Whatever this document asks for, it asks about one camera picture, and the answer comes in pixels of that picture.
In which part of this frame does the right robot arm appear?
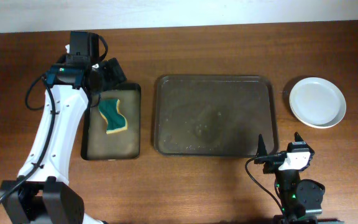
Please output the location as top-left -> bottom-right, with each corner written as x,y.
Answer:
247,133 -> 342,223

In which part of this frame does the light grey plate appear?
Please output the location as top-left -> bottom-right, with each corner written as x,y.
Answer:
289,77 -> 347,129

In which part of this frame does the black water tray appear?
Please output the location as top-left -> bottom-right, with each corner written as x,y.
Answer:
81,83 -> 141,161

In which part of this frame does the large brown serving tray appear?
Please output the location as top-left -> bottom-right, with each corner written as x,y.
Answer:
152,75 -> 279,158

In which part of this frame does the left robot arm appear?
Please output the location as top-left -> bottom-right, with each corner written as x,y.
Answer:
0,31 -> 128,223

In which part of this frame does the green yellow sponge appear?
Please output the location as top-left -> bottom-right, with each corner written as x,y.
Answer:
98,98 -> 128,134

